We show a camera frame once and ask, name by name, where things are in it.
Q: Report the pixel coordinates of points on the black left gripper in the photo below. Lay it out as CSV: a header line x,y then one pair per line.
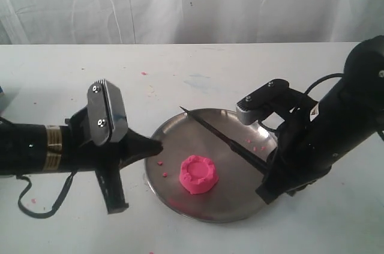
x,y
81,154

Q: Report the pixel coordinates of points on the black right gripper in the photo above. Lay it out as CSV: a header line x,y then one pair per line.
x,y
289,168

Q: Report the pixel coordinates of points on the black knife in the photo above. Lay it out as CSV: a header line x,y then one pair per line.
x,y
248,156

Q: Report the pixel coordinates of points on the pink clay lump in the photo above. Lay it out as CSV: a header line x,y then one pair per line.
x,y
198,174

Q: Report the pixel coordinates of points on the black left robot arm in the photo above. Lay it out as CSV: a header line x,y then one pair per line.
x,y
41,149

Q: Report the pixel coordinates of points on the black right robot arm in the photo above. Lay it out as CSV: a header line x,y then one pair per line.
x,y
312,139

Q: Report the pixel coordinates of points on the round steel plate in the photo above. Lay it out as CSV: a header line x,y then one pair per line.
x,y
233,198

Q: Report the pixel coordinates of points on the white backdrop curtain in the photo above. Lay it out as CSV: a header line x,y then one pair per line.
x,y
188,21

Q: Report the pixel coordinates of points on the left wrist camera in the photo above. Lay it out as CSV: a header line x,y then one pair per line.
x,y
106,113

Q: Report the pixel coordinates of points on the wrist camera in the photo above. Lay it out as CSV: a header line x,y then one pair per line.
x,y
258,104
106,113

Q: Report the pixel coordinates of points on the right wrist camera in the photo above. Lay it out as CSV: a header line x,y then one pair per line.
x,y
258,104

